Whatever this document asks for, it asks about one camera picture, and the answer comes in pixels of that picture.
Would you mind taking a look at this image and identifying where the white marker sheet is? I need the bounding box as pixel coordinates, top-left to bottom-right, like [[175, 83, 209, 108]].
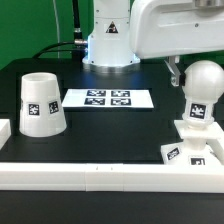
[[62, 89, 154, 109]]

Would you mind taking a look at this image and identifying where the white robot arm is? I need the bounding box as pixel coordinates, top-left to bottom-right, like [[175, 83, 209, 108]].
[[83, 0, 224, 86]]

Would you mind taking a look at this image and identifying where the white lamp base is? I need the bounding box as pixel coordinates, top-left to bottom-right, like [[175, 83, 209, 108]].
[[161, 120, 224, 167]]

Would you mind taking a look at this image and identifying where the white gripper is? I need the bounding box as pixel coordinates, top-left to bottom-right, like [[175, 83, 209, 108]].
[[130, 0, 224, 87]]

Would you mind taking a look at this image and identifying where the white fence rail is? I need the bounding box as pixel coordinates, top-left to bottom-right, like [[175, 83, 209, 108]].
[[0, 119, 224, 194]]

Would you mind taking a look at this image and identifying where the white lamp shade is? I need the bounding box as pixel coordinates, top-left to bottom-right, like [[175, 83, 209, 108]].
[[19, 72, 67, 137]]

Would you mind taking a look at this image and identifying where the white lamp bulb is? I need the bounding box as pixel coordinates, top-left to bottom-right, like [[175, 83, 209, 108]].
[[182, 60, 224, 129]]

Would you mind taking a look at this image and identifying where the white thin cable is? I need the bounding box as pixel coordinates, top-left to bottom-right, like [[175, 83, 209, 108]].
[[52, 0, 62, 59]]

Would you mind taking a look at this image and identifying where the black cable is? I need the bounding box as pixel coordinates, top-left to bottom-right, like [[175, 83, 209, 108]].
[[32, 0, 88, 59]]

